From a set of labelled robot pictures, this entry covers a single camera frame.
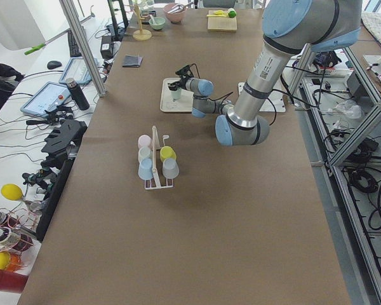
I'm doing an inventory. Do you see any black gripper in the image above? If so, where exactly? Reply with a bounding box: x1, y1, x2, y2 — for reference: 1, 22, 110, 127
168, 78, 188, 91

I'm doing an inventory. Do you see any green cup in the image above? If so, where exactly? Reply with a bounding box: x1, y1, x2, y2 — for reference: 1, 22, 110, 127
170, 88, 182, 102

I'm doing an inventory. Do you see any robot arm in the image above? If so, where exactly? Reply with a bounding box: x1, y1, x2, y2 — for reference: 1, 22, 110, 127
168, 0, 362, 146

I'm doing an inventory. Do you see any cream rabbit tray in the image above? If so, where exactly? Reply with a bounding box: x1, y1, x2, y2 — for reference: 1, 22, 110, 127
159, 77, 193, 113

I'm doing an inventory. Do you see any wooden cup stand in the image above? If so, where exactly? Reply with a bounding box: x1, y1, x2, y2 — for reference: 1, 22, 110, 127
132, 4, 152, 41

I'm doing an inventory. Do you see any white cup rack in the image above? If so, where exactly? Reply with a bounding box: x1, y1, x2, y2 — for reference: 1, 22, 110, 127
144, 125, 174, 190

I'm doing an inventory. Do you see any pink cup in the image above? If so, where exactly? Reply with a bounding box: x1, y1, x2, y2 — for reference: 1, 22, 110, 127
137, 135, 152, 149

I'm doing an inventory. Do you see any yellow cup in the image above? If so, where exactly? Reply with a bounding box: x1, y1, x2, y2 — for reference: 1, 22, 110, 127
159, 146, 177, 162

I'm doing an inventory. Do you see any cream cup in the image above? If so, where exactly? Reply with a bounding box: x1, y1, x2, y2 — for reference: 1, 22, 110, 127
138, 147, 152, 163

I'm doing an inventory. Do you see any grey cup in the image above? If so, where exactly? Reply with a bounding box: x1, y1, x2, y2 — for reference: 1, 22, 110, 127
163, 158, 180, 179

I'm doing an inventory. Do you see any blue cup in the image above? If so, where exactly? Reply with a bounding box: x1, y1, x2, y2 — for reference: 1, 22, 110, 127
138, 158, 153, 180

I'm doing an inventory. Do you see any grey folded cloth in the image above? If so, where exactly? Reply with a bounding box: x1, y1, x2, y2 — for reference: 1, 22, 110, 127
122, 55, 143, 67

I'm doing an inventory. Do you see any green bowl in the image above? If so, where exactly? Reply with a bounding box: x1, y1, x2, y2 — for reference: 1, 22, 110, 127
149, 16, 166, 31

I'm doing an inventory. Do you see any pink bowl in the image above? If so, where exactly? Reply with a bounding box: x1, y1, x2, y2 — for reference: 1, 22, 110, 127
163, 3, 187, 24

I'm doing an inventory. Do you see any wooden cutting board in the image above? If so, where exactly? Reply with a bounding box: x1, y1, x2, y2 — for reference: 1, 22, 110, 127
207, 17, 237, 32

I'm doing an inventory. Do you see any yellow plastic knife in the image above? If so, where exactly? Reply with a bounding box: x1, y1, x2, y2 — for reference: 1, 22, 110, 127
207, 10, 228, 17

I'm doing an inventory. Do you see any black bottle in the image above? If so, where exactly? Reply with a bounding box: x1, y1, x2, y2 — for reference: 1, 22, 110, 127
65, 78, 90, 111

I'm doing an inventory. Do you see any upper teach pendant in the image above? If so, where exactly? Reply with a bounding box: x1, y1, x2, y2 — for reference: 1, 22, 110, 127
58, 57, 91, 85

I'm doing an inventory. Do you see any teach pendant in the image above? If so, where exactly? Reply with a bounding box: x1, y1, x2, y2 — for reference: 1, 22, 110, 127
20, 82, 70, 117
58, 57, 91, 85

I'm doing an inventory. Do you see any lower teach pendant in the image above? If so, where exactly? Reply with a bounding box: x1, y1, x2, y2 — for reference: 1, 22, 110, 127
20, 82, 70, 117

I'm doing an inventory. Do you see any black computer mouse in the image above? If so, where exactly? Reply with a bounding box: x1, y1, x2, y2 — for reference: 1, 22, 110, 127
47, 60, 62, 70

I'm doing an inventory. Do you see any red cylinder container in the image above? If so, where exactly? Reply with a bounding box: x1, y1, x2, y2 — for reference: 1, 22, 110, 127
0, 269, 29, 294

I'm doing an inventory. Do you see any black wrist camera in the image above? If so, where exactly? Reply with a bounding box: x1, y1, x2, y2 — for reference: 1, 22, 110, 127
175, 64, 194, 78

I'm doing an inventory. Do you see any aluminium frame post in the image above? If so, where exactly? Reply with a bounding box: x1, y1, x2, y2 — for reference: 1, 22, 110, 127
59, 0, 106, 97

